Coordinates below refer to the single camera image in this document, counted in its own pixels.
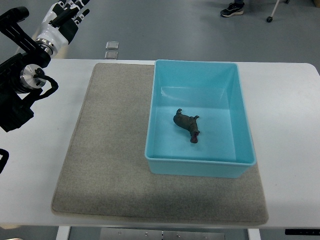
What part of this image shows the brown toy hippo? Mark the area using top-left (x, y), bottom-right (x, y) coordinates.
top-left (173, 108), bottom-right (200, 144)

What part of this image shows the light blue plastic box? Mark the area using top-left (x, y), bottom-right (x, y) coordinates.
top-left (144, 60), bottom-right (257, 178)

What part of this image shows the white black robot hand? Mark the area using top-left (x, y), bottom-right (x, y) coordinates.
top-left (35, 0), bottom-right (90, 58)

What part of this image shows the black table control panel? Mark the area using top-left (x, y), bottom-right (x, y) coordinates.
top-left (285, 228), bottom-right (320, 236)

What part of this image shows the metal table frame plate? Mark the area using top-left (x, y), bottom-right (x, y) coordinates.
top-left (99, 228), bottom-right (226, 240)

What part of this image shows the white cart leg with caster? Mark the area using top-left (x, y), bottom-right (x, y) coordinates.
top-left (266, 0), bottom-right (290, 23)

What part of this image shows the black sneaker shoe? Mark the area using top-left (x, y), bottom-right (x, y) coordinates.
top-left (220, 2), bottom-right (245, 18)

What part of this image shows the grey felt mat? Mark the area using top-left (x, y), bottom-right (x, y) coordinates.
top-left (51, 63), bottom-right (269, 226)

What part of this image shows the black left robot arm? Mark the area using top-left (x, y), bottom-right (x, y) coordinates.
top-left (0, 6), bottom-right (59, 132)

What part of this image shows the lower floor outlet plate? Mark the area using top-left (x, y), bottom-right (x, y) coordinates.
top-left (104, 51), bottom-right (119, 60)

